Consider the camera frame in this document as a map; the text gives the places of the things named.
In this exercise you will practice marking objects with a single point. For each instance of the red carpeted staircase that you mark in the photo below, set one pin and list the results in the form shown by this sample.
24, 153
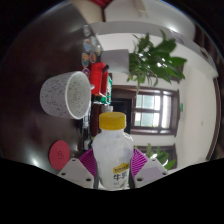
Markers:
100, 2

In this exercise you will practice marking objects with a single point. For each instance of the black office chair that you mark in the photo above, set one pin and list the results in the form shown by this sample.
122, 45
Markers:
121, 110

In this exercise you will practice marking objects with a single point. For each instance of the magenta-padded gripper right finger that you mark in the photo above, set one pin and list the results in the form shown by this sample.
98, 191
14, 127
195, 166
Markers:
151, 171

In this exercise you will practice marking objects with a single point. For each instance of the white speckled cup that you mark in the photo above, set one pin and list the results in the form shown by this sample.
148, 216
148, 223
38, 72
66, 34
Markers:
55, 95

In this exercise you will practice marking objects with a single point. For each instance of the round colourful sticker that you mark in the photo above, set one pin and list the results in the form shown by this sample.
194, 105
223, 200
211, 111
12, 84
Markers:
86, 30
85, 60
98, 50
93, 57
87, 45
94, 40

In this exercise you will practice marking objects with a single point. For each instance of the small potted plant, white pot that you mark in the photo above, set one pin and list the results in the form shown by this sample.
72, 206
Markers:
115, 61

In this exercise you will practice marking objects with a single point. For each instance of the green box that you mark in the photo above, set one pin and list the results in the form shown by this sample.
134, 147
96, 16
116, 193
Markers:
109, 88

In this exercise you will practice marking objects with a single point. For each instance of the yellow-capped clear drink bottle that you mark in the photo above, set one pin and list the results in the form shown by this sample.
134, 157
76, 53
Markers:
112, 153

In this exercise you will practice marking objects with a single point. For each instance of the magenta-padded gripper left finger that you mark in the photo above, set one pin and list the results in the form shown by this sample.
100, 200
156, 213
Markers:
73, 171

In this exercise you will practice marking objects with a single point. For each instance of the flat round red coaster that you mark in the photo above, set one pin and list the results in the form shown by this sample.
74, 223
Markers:
59, 155

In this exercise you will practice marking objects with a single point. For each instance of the red plastic tray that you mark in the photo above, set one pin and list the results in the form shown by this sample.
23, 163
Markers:
97, 78

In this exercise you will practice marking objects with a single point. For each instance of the dark wooden glazed double door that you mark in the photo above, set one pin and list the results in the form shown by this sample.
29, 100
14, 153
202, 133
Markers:
150, 113

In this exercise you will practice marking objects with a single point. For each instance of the green exit sign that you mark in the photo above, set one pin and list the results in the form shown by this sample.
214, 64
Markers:
181, 107

